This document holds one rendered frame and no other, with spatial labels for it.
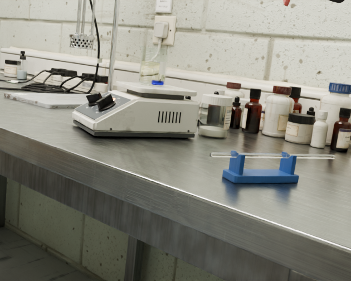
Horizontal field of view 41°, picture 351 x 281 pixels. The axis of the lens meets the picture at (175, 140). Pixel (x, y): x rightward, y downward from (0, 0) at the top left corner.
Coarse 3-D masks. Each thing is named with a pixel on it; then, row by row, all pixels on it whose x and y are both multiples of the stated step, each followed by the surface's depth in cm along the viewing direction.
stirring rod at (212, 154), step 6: (216, 156) 57; (222, 156) 58; (228, 156) 58; (234, 156) 58; (246, 156) 59; (252, 156) 59; (258, 156) 60; (264, 156) 60; (270, 156) 60; (276, 156) 61; (282, 156) 61; (288, 156) 62; (300, 156) 62; (306, 156) 63; (312, 156) 63; (318, 156) 64; (324, 156) 64; (330, 156) 65
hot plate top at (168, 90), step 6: (120, 84) 86; (126, 84) 84; (132, 84) 84; (138, 84) 86; (138, 90) 80; (144, 90) 80; (150, 90) 80; (156, 90) 81; (162, 90) 81; (168, 90) 82; (174, 90) 82; (180, 90) 83; (186, 90) 84; (192, 90) 86
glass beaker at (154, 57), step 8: (144, 48) 84; (152, 48) 83; (160, 48) 83; (144, 56) 84; (152, 56) 84; (160, 56) 84; (144, 64) 84; (152, 64) 84; (160, 64) 84; (144, 72) 85; (152, 72) 84; (160, 72) 85; (144, 80) 85; (152, 80) 84; (160, 80) 85
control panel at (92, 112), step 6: (102, 96) 87; (114, 96) 84; (120, 96) 83; (120, 102) 80; (126, 102) 79; (78, 108) 86; (84, 108) 84; (90, 108) 83; (96, 108) 82; (114, 108) 78; (84, 114) 81; (90, 114) 80; (96, 114) 79; (102, 114) 77
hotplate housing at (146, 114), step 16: (128, 96) 82; (144, 96) 82; (160, 96) 83; (176, 96) 85; (112, 112) 77; (128, 112) 78; (144, 112) 80; (160, 112) 81; (176, 112) 83; (192, 112) 84; (96, 128) 76; (112, 128) 78; (128, 128) 79; (144, 128) 80; (160, 128) 82; (176, 128) 83; (192, 128) 85
